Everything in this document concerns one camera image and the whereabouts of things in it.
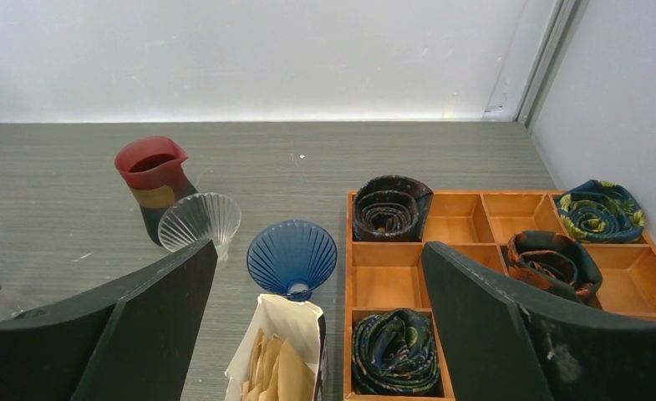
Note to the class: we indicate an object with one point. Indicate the stack of brown paper filters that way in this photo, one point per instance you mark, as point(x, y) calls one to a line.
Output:
point(277, 372)

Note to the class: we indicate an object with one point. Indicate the red and black carafe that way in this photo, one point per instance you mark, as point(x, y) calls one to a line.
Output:
point(152, 169)

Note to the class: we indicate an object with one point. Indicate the clear glass dripper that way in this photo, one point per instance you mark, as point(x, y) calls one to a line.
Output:
point(201, 216)

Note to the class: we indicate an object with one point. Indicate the dark rolled tie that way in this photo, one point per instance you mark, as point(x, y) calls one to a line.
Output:
point(392, 208)

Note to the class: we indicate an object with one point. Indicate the orange coffee filter box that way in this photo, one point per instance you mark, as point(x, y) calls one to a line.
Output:
point(302, 323)

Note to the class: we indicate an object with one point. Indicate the orange wooden compartment tray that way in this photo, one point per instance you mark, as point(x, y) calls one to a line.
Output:
point(383, 276)

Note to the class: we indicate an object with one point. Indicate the blue glass dripper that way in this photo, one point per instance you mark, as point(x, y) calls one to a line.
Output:
point(292, 258)

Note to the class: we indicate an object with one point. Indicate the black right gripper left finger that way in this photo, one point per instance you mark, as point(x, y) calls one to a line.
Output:
point(129, 339)

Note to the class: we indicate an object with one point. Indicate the green floral rolled tie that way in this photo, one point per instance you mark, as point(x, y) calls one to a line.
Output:
point(599, 211)

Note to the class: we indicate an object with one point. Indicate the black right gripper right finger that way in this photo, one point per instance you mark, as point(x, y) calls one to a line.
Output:
point(506, 340)

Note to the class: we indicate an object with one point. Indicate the blue patterned rolled tie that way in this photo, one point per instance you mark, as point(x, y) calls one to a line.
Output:
point(394, 353)

